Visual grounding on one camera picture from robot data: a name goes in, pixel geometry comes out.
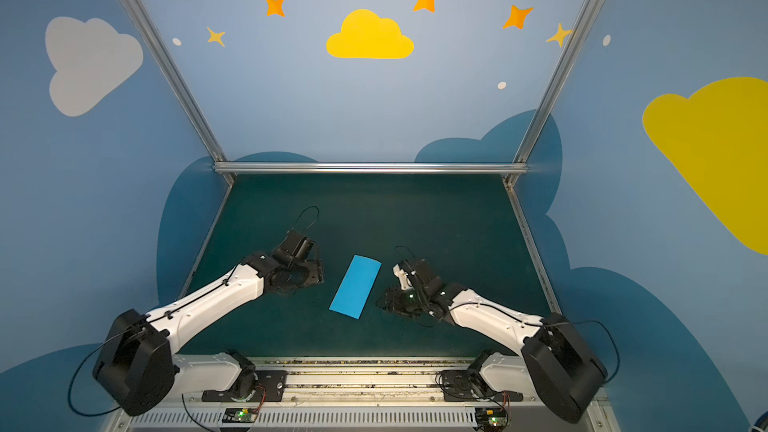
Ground right green circuit board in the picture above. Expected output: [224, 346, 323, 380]
[475, 408, 508, 432]

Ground slanted aluminium post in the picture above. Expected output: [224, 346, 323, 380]
[503, 0, 605, 191]
[119, 0, 228, 164]

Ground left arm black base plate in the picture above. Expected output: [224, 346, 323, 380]
[201, 370, 287, 403]

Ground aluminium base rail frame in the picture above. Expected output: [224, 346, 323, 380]
[102, 357, 620, 431]

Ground right slanted aluminium post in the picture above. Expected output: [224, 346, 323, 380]
[503, 0, 605, 191]

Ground left green circuit board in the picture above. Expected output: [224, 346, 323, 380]
[222, 408, 260, 424]

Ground green circuit board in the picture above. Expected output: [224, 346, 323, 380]
[475, 408, 508, 432]
[222, 408, 260, 424]

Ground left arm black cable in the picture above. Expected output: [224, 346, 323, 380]
[67, 205, 321, 432]

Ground back horizontal aluminium bar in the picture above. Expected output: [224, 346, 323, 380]
[213, 162, 528, 175]

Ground left slanted aluminium post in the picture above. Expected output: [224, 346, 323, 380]
[119, 0, 228, 164]

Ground blue square paper sheet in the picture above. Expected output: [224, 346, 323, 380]
[329, 255, 381, 319]

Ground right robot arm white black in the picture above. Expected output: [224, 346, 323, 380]
[377, 260, 609, 424]

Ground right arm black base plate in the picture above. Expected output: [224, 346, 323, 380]
[435, 370, 524, 403]

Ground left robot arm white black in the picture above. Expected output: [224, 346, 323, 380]
[92, 230, 324, 416]

